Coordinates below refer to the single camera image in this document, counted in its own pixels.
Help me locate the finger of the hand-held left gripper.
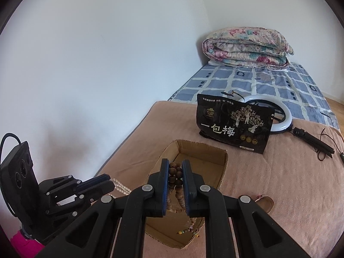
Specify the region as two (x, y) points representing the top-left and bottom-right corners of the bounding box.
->
(76, 174), (111, 191)
(76, 181), (117, 207)

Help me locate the folded floral quilt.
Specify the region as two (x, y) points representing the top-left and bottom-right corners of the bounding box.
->
(202, 26), (295, 69)

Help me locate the long small-bead wooden necklace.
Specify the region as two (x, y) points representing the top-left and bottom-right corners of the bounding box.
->
(167, 187), (201, 237)

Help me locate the blue checkered bedsheet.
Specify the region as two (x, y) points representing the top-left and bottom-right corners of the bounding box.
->
(168, 62), (341, 130)

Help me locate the black snack bag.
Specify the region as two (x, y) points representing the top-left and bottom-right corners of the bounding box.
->
(196, 94), (275, 155)

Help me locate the person's left forearm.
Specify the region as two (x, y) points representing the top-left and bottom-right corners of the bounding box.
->
(10, 230), (46, 258)

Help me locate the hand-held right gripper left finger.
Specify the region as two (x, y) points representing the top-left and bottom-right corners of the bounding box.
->
(35, 159), (172, 258)

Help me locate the dark wooden bead bracelet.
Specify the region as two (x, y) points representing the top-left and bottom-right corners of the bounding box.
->
(168, 162), (186, 190)

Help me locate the white ring light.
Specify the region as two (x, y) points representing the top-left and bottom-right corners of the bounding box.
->
(243, 95), (293, 135)

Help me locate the red strap wristwatch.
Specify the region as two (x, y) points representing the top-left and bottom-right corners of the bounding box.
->
(254, 194), (275, 213)

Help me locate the black folded tripod stand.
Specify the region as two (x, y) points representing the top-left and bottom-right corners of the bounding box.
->
(289, 126), (335, 157)

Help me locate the thin black cable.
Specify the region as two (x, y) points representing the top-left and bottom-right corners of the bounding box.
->
(317, 127), (344, 165)

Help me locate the pearl necklace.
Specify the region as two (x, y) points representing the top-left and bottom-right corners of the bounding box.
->
(111, 177), (133, 195)

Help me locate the tan blanket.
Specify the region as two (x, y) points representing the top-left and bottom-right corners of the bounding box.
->
(95, 101), (344, 258)

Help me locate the cardboard box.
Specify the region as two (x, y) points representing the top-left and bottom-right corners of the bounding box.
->
(145, 139), (229, 249)

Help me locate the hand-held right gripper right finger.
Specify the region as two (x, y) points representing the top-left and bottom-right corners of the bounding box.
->
(181, 159), (312, 258)

